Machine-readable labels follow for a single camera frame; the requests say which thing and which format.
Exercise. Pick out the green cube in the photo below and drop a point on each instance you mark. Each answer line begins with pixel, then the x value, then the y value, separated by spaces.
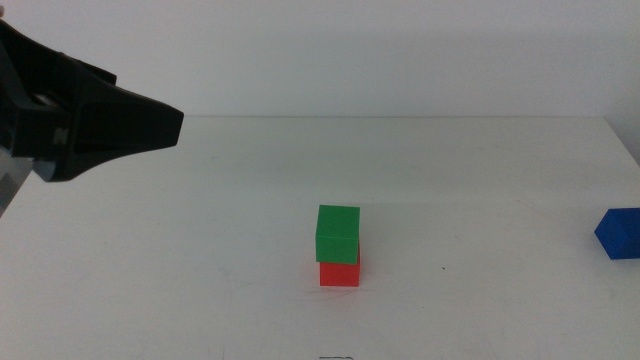
pixel 337 232

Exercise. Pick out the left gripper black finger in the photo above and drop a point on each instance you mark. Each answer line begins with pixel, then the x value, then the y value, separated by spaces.
pixel 130 130

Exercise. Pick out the red cube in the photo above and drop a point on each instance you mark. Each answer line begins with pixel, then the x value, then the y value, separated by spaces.
pixel 340 275

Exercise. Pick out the blue cube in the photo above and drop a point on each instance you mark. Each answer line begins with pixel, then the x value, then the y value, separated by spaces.
pixel 622 235

